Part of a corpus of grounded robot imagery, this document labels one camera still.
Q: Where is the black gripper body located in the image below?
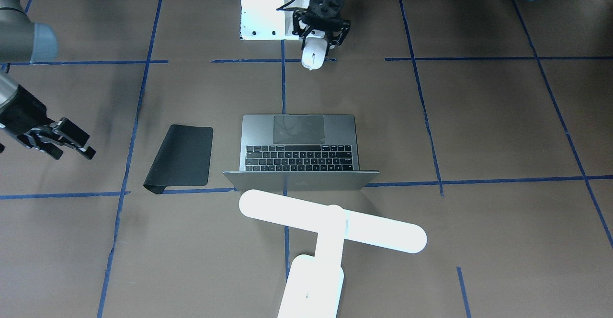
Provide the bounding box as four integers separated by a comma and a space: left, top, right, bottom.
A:
293, 0, 349, 38

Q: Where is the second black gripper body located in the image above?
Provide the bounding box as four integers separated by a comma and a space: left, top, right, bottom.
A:
0, 86, 53, 148

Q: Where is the white computer mouse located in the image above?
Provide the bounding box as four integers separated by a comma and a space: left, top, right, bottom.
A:
301, 30, 329, 70

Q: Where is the black mouse pad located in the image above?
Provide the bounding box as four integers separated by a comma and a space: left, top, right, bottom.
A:
143, 124, 213, 194

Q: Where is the grey laptop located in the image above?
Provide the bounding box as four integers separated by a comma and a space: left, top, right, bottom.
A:
224, 114, 379, 192

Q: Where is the second grey blue robot arm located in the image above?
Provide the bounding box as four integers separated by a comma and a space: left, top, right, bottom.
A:
0, 0, 96, 159

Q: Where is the white desk lamp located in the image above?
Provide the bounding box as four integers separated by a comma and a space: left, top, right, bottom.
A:
239, 190, 428, 318

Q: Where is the white mounting post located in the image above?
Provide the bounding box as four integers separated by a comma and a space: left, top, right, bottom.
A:
239, 0, 309, 41

